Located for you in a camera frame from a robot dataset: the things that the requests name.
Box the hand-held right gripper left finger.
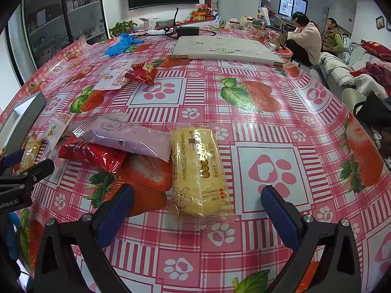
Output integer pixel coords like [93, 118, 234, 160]
[33, 184, 136, 293]

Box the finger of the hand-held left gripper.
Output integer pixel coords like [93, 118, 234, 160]
[0, 159, 55, 187]
[0, 149, 25, 169]

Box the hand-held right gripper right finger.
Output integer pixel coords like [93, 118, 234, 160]
[260, 185, 362, 293]

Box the yellow crisp snack packet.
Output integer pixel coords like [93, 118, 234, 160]
[19, 136, 43, 171]

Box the grey box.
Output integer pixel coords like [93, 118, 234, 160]
[0, 92, 47, 159]

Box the small white snack packet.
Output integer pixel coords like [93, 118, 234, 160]
[43, 112, 75, 150]

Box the purple snack packet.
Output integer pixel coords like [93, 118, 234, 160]
[72, 112, 172, 162]

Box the yellow cake packet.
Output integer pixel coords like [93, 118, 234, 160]
[167, 123, 239, 229]

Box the person's left hand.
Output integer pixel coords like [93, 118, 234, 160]
[7, 212, 19, 261]

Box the strawberry print tablecloth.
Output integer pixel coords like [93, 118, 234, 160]
[0, 27, 391, 293]

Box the white printed snack packet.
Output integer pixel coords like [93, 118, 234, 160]
[93, 70, 135, 90]

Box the black bag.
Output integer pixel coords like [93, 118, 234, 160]
[354, 92, 391, 135]

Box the red printed snack packet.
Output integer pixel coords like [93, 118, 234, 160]
[125, 62, 158, 86]

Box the blue disposable glove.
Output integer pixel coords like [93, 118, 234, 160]
[118, 33, 138, 47]
[104, 41, 132, 56]

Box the glass display cabinet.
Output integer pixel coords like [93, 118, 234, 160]
[23, 0, 107, 68]

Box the grey sofa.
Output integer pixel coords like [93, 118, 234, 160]
[318, 41, 391, 98]

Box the green potted plant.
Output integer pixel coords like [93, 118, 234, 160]
[108, 21, 138, 37]

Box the magenta cloth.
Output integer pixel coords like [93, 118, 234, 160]
[365, 62, 391, 86]

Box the white seat cushion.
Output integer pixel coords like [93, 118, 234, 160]
[173, 35, 283, 64]

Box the white open carton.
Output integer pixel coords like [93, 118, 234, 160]
[139, 17, 159, 30]

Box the red pillow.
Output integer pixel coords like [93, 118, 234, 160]
[360, 40, 391, 62]

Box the black power adapter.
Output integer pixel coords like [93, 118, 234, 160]
[177, 26, 200, 37]

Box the dark framed window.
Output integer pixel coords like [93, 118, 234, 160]
[279, 0, 307, 17]

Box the black cable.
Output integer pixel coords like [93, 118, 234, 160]
[163, 8, 181, 39]

